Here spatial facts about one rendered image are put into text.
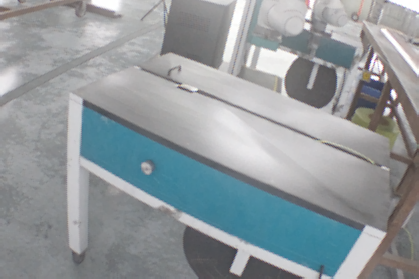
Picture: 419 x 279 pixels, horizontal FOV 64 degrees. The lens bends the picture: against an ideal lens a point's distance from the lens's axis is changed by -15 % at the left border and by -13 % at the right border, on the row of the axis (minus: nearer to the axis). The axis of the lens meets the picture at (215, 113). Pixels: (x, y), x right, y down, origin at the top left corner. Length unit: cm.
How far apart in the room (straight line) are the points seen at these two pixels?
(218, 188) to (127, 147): 26
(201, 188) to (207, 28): 149
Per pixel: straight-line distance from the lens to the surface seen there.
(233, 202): 92
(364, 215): 90
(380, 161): 118
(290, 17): 197
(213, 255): 134
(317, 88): 320
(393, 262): 164
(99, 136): 106
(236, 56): 242
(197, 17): 230
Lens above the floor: 120
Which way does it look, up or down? 25 degrees down
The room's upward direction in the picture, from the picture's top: 14 degrees clockwise
